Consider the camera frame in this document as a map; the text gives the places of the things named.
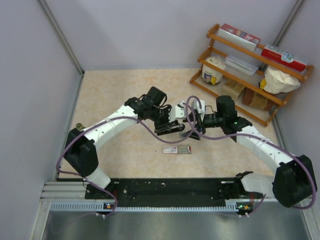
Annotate white paper bag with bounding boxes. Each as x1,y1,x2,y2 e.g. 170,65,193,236
259,66,301,95

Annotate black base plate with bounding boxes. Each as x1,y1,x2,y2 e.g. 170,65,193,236
85,177,252,207

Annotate clear plastic tray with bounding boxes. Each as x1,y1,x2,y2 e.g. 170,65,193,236
224,55,259,76

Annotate wooden three-tier rack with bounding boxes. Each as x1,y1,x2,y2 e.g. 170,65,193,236
189,23,315,127

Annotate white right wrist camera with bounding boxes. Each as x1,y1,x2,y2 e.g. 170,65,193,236
191,99,206,117

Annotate red white foil box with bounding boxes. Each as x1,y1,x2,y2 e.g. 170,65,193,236
216,23,261,51

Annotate aluminium rail frame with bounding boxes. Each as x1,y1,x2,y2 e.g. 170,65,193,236
41,181,262,203

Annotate red white staple box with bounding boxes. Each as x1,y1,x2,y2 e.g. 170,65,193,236
163,145,192,155

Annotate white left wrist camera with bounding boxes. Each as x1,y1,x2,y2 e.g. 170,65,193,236
168,102,186,122

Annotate white jar yellow label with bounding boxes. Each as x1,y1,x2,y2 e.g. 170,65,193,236
201,55,226,85

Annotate brown paper package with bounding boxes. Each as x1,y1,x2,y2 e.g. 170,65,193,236
242,88,274,111

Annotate red cling wrap box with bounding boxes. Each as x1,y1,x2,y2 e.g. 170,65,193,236
261,44,308,72

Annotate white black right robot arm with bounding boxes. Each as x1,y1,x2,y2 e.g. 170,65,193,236
183,95,318,210

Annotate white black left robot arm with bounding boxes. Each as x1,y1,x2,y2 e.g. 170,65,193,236
63,86,186,199

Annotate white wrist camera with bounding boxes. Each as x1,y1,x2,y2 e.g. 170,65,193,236
168,102,186,122
191,99,206,117

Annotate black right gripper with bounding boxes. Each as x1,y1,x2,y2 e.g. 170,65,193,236
182,111,225,141

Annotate grey slotted cable duct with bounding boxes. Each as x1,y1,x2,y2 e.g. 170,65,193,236
50,201,252,213

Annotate grey staple strips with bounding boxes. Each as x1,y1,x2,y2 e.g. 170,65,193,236
179,133,187,138

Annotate green glass bottle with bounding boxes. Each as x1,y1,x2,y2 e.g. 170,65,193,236
75,122,85,131

